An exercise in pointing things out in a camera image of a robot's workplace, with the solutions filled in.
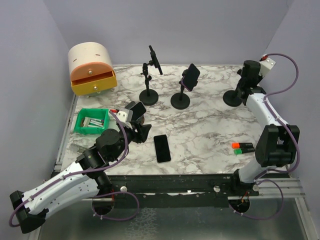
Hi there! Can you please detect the green plastic bin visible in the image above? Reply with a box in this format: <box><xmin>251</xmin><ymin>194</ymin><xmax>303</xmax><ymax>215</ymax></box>
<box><xmin>73</xmin><ymin>108</ymin><xmax>110</xmax><ymax>135</ymax></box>

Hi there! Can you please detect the back left phone stand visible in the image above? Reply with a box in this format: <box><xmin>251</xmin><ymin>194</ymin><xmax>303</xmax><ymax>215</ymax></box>
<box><xmin>139</xmin><ymin>60</ymin><xmax>159</xmax><ymax>106</ymax></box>

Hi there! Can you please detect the black front rail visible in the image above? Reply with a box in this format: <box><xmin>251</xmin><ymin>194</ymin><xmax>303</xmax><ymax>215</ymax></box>
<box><xmin>108</xmin><ymin>174</ymin><xmax>258</xmax><ymax>208</ymax></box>

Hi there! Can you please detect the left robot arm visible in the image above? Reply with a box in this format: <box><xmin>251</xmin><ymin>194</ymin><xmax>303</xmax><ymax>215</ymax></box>
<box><xmin>8</xmin><ymin>121</ymin><xmax>152</xmax><ymax>234</ymax></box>

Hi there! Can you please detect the orange upper drawer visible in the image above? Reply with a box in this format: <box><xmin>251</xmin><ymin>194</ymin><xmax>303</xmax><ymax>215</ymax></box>
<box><xmin>70</xmin><ymin>62</ymin><xmax>115</xmax><ymax>86</ymax></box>

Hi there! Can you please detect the black phone back left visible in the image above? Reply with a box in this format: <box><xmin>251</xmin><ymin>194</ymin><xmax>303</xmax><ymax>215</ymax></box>
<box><xmin>148</xmin><ymin>45</ymin><xmax>163</xmax><ymax>75</ymax></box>

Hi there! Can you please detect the grey black phone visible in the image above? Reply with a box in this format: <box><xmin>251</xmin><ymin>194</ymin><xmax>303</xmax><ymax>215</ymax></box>
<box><xmin>153</xmin><ymin>134</ymin><xmax>171</xmax><ymax>163</ymax></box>

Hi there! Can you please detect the yellow lower drawer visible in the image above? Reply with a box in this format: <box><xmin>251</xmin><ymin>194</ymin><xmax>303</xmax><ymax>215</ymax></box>
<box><xmin>71</xmin><ymin>72</ymin><xmax>118</xmax><ymax>96</ymax></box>

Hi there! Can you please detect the back middle phone stand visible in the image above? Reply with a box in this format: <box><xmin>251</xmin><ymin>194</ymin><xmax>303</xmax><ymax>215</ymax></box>
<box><xmin>170</xmin><ymin>80</ymin><xmax>190</xmax><ymax>110</ymax></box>

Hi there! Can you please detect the beige drawer cabinet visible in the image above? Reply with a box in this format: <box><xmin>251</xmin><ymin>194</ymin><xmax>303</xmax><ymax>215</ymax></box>
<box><xmin>67</xmin><ymin>42</ymin><xmax>113</xmax><ymax>74</ymax></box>

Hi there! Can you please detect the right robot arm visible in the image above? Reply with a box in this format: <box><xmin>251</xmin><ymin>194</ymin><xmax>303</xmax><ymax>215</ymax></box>
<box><xmin>223</xmin><ymin>57</ymin><xmax>300</xmax><ymax>196</ymax></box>

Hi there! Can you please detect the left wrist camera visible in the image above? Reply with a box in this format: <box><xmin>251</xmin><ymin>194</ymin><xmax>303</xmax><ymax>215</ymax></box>
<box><xmin>116</xmin><ymin>108</ymin><xmax>133</xmax><ymax>123</ymax></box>

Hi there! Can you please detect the black phone stand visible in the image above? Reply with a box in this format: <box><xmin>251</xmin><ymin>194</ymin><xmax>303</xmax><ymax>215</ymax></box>
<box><xmin>222</xmin><ymin>69</ymin><xmax>242</xmax><ymax>107</ymax></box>

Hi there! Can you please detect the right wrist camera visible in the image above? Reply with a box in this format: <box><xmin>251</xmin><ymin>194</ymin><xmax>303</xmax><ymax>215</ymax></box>
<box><xmin>259</xmin><ymin>57</ymin><xmax>276</xmax><ymax>78</ymax></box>

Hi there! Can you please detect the black phone on brown stand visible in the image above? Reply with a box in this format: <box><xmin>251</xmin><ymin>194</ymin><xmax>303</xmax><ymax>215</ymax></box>
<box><xmin>130</xmin><ymin>102</ymin><xmax>146</xmax><ymax>121</ymax></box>

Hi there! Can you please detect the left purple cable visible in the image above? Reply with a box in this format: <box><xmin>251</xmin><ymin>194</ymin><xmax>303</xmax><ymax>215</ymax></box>
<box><xmin>8</xmin><ymin>108</ymin><xmax>140</xmax><ymax>228</ymax></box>

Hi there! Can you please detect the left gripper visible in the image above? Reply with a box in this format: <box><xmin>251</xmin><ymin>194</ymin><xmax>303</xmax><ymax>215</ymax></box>
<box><xmin>110</xmin><ymin>120</ymin><xmax>152</xmax><ymax>162</ymax></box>

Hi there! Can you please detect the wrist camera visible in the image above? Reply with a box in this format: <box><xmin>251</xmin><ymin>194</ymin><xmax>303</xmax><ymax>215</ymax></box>
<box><xmin>116</xmin><ymin>108</ymin><xmax>133</xmax><ymax>123</ymax></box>
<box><xmin>259</xmin><ymin>57</ymin><xmax>276</xmax><ymax>78</ymax></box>

